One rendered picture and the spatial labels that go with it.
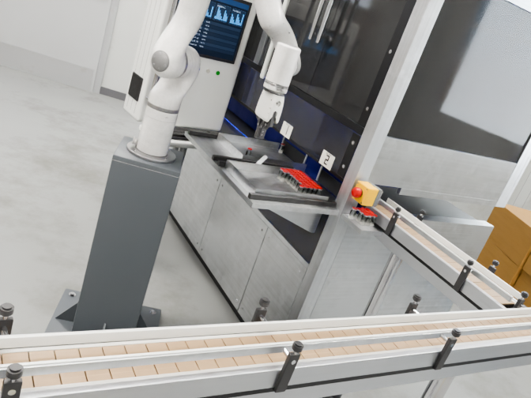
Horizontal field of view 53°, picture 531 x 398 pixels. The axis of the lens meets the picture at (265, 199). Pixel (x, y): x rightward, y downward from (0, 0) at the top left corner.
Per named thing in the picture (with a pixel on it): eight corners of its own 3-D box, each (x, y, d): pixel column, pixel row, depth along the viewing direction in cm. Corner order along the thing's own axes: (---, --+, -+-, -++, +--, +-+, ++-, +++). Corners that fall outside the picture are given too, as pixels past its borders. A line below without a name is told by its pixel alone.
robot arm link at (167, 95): (141, 103, 194) (156, 38, 186) (166, 99, 211) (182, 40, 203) (168, 114, 191) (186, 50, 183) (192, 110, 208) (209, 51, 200)
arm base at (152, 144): (122, 153, 194) (133, 106, 188) (129, 139, 212) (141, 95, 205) (173, 167, 198) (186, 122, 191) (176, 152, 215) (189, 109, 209)
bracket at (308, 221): (310, 229, 222) (321, 201, 218) (314, 232, 220) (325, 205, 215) (241, 224, 203) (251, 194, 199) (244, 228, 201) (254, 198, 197)
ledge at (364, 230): (366, 219, 215) (368, 215, 214) (386, 236, 205) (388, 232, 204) (340, 217, 207) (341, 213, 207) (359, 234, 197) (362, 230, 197)
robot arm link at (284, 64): (271, 77, 186) (261, 78, 178) (283, 40, 182) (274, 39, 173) (292, 86, 184) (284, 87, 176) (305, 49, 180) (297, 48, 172)
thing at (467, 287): (355, 222, 213) (370, 187, 208) (382, 224, 222) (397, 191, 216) (487, 333, 161) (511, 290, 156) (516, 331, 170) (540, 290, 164)
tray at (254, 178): (293, 176, 230) (295, 169, 228) (325, 204, 210) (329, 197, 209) (224, 167, 211) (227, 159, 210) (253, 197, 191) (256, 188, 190)
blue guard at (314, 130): (179, 54, 356) (186, 27, 350) (344, 178, 208) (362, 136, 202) (178, 54, 356) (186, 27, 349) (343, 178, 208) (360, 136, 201)
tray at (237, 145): (277, 149, 262) (280, 142, 261) (304, 171, 242) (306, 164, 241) (216, 139, 243) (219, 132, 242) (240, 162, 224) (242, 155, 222)
